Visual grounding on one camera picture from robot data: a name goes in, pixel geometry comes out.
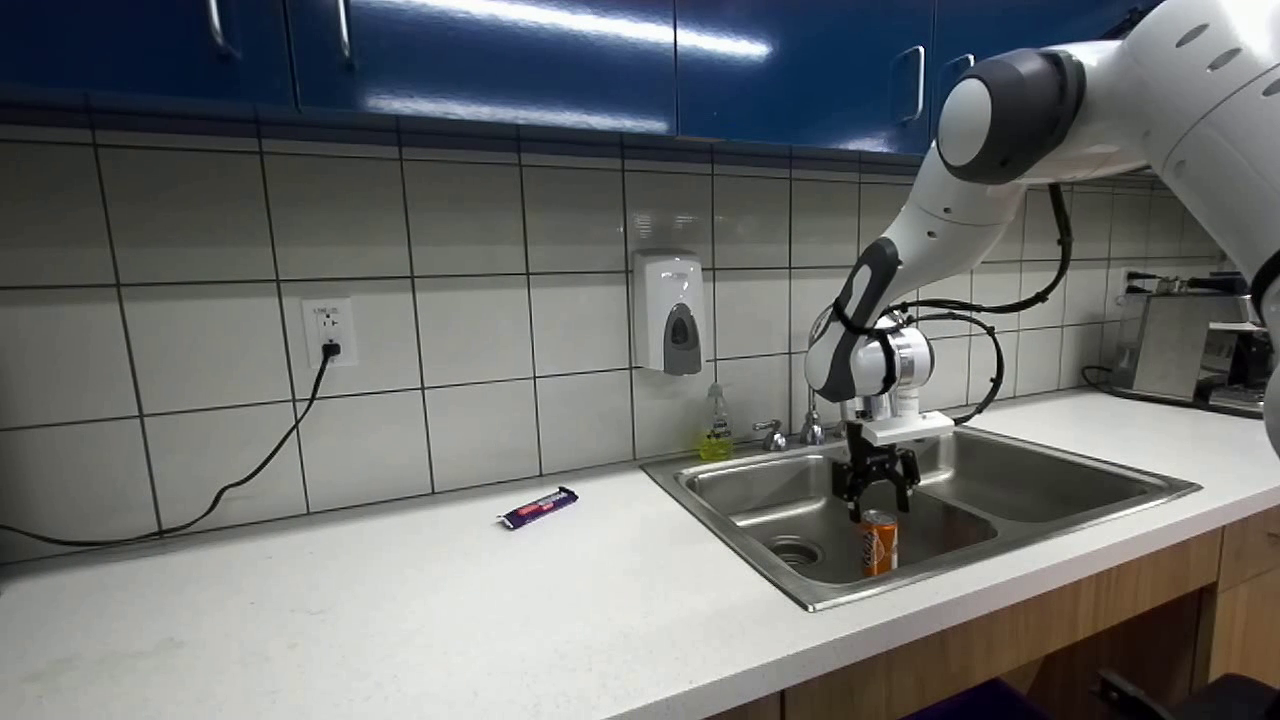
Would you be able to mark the white wall outlet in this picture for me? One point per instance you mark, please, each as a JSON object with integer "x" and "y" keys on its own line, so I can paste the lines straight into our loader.
{"x": 329, "y": 326}

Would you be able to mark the green dish soap bottle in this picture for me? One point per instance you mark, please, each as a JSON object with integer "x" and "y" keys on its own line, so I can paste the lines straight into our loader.
{"x": 718, "y": 436}

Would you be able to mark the purple candy bar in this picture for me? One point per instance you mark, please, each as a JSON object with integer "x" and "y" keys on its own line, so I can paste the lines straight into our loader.
{"x": 537, "y": 511}

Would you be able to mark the blue upper cabinets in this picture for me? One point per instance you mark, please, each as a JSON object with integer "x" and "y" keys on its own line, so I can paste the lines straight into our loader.
{"x": 535, "y": 52}

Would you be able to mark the silver countertop appliance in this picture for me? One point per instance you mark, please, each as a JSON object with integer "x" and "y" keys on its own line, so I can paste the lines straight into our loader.
{"x": 1180, "y": 341}

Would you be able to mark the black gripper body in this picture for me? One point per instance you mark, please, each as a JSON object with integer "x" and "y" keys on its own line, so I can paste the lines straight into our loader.
{"x": 880, "y": 464}

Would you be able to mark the wooden lower cabinets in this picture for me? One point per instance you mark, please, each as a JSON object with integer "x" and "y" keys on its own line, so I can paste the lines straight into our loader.
{"x": 1145, "y": 586}

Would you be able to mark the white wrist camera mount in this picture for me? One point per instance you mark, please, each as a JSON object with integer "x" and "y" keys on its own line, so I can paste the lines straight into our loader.
{"x": 904, "y": 424}

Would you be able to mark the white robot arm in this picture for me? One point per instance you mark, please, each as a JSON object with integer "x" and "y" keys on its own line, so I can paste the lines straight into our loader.
{"x": 1145, "y": 106}

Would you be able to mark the white wall soap dispenser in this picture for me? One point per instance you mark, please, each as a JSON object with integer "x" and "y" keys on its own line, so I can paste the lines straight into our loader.
{"x": 666, "y": 312}

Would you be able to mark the steel double sink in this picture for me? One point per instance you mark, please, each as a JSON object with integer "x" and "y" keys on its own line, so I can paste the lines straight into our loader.
{"x": 1043, "y": 487}

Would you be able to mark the black chair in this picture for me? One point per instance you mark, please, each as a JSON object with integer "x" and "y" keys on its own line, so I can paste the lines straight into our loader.
{"x": 1201, "y": 696}

